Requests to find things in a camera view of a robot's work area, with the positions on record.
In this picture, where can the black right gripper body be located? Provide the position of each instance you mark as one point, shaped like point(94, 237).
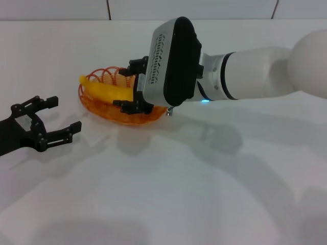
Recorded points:
point(139, 88)

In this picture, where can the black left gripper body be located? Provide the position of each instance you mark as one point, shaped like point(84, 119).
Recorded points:
point(15, 135)

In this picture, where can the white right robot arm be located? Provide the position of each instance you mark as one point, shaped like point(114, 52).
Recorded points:
point(268, 71)

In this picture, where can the yellow banana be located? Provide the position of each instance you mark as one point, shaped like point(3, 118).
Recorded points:
point(107, 90)

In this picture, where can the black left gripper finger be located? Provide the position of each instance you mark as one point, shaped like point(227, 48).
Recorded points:
point(64, 132)
point(38, 104)

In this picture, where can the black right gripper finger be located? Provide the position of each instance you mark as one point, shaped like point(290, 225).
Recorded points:
point(135, 107)
point(138, 66)

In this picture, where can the silver black wrist camera box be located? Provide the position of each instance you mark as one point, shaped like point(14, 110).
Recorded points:
point(176, 61)

